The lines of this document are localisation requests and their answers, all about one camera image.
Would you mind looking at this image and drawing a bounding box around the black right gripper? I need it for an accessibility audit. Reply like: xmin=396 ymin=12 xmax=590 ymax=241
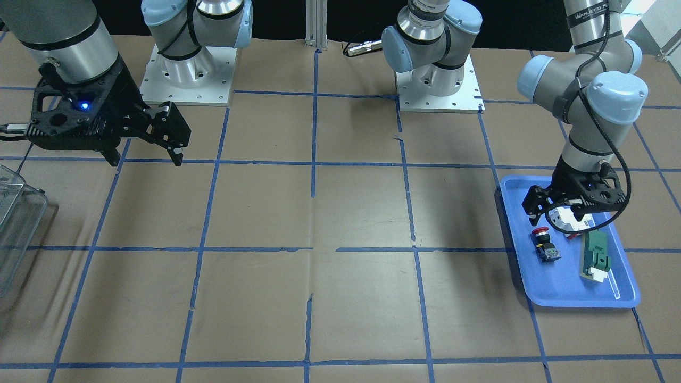
xmin=24 ymin=56 xmax=192 ymax=167

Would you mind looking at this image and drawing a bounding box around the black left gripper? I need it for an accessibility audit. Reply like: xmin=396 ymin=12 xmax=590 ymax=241
xmin=521 ymin=157 xmax=627 ymax=225

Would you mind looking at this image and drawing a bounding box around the red emergency stop button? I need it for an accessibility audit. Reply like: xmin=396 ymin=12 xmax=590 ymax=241
xmin=531 ymin=227 xmax=561 ymax=263

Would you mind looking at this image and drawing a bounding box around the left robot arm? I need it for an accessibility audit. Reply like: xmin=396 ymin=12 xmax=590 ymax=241
xmin=381 ymin=1 xmax=649 ymax=226

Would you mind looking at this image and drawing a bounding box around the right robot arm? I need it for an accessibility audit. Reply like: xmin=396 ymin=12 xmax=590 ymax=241
xmin=2 ymin=1 xmax=253 ymax=166

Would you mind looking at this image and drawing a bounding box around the white circuit breaker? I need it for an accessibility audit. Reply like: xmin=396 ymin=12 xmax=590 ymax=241
xmin=549 ymin=206 xmax=596 ymax=232

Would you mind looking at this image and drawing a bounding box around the green terminal block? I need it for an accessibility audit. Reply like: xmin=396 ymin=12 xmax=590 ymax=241
xmin=580 ymin=230 xmax=611 ymax=283

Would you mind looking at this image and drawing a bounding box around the blue plastic tray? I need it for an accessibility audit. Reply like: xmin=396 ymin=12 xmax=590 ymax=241
xmin=500 ymin=174 xmax=641 ymax=309

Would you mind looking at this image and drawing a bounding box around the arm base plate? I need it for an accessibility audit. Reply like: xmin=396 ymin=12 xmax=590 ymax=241
xmin=139 ymin=46 xmax=239 ymax=107
xmin=395 ymin=55 xmax=486 ymax=113

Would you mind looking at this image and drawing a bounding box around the wire mesh shelf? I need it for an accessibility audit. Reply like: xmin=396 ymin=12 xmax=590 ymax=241
xmin=1 ymin=165 xmax=48 ymax=297

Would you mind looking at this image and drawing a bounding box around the black braided cable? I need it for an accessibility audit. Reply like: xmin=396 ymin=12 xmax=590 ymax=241
xmin=543 ymin=0 xmax=632 ymax=235

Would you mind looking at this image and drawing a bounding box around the aluminium frame post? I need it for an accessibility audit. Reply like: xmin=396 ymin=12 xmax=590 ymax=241
xmin=305 ymin=0 xmax=328 ymax=51

